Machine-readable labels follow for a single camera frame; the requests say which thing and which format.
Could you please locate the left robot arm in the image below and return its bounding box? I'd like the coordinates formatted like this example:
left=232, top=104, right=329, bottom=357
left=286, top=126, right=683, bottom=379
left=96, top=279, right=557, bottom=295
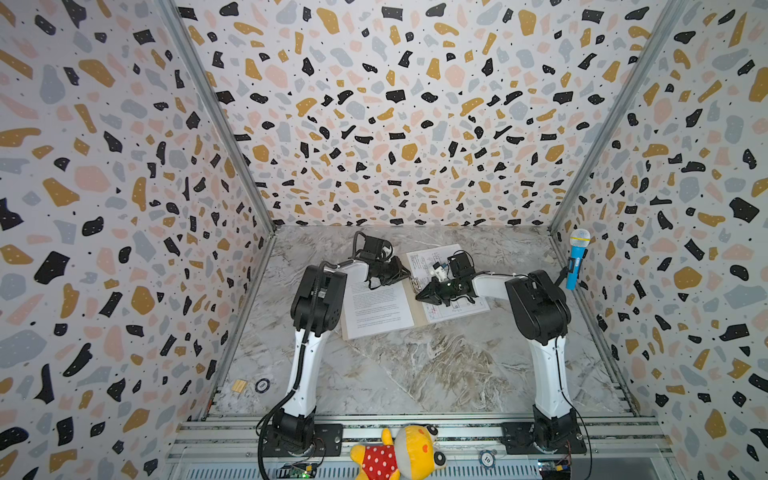
left=257, top=231, right=415, bottom=454

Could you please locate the left black corrugated cable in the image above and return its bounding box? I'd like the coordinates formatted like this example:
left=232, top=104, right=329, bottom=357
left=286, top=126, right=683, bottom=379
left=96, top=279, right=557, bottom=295
left=256, top=230, right=376, bottom=480

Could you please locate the right aluminium corner post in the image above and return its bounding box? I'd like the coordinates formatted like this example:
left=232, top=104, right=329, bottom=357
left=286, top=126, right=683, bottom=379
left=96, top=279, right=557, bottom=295
left=548, top=0, right=685, bottom=237

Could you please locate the left green circuit board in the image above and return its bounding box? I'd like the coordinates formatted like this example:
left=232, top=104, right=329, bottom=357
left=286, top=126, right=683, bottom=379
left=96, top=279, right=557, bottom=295
left=276, top=462, right=318, bottom=479

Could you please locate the white diagram sheet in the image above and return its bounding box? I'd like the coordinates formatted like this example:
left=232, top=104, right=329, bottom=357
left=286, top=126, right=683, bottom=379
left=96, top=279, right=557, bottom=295
left=406, top=244, right=490, bottom=324

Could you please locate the left aluminium corner post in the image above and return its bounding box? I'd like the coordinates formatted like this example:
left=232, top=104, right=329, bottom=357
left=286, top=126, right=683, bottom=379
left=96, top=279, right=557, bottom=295
left=155, top=0, right=276, bottom=236

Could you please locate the right circuit board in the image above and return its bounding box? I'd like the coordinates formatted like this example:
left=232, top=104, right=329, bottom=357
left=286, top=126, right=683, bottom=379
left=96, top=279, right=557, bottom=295
left=537, top=459, right=572, bottom=480

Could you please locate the aluminium front rail frame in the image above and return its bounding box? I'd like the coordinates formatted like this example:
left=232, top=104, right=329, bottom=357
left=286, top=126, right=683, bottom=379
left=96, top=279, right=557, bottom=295
left=162, top=414, right=684, bottom=479

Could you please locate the small wooden block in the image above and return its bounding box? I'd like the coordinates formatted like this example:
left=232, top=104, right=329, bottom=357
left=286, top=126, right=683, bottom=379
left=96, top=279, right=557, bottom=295
left=232, top=379, right=248, bottom=394

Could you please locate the blue toy microphone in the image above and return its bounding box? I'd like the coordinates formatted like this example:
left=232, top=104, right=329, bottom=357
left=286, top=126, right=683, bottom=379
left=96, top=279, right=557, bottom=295
left=566, top=228, right=592, bottom=290

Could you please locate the yellow plush toy red dress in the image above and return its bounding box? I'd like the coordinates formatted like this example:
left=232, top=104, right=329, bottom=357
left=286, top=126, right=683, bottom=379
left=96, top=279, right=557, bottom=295
left=350, top=424, right=447, bottom=480

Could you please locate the aluminium corner post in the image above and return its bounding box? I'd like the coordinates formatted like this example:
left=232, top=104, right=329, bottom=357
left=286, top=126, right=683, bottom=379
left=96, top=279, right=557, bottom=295
left=155, top=0, right=276, bottom=236
left=548, top=0, right=685, bottom=237

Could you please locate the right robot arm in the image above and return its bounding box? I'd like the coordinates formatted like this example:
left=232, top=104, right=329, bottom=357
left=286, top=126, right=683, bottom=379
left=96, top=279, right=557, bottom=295
left=415, top=250, right=579, bottom=453

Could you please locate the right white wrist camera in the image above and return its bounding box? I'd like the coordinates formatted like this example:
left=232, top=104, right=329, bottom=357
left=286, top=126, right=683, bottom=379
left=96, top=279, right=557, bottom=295
left=430, top=262, right=451, bottom=283

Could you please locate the beige manila folder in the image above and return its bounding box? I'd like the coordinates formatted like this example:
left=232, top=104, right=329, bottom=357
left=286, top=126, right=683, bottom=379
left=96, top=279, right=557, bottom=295
left=338, top=244, right=490, bottom=341

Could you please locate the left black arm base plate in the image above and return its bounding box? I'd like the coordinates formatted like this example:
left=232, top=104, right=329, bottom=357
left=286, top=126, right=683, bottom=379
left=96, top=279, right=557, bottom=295
left=259, top=423, right=344, bottom=460

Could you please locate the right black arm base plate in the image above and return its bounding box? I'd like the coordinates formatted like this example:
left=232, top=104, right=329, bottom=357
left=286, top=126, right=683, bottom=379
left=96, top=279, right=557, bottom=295
left=500, top=421, right=589, bottom=455

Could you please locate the white text sheet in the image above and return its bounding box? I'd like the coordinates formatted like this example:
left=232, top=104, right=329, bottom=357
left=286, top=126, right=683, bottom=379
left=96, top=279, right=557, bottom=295
left=341, top=281, right=415, bottom=340

